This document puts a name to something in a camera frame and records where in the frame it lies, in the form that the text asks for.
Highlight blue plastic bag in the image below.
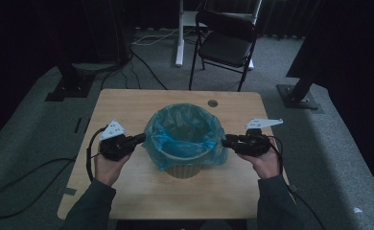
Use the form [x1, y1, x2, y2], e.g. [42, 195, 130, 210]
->
[141, 103, 230, 173]

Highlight black floor cables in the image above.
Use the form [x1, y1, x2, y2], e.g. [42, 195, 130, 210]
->
[100, 47, 169, 91]

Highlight white floor cable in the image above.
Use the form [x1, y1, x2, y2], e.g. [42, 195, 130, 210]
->
[130, 27, 197, 47]

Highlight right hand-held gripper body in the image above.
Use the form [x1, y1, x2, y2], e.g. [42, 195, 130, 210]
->
[235, 117, 285, 158]

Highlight black folding chair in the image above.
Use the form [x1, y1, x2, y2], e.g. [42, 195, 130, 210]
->
[188, 10, 260, 93]

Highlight green plastic bin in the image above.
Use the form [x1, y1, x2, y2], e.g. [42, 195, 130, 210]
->
[158, 108, 218, 180]

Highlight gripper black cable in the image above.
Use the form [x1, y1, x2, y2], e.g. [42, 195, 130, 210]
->
[0, 126, 108, 220]
[267, 135, 327, 230]

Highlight person's left hand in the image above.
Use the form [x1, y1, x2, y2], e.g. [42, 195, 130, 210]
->
[93, 145, 132, 188]

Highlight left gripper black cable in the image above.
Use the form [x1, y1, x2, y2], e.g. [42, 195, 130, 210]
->
[0, 126, 108, 220]

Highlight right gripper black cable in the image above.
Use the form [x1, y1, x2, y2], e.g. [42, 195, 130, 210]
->
[267, 135, 327, 230]

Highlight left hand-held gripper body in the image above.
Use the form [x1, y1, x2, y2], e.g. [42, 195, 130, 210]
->
[98, 119, 135, 162]

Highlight black stand base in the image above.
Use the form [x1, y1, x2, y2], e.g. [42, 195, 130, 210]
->
[276, 76, 325, 115]
[44, 61, 97, 103]

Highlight person's right hand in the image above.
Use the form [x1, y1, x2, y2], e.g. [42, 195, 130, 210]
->
[239, 143, 283, 180]

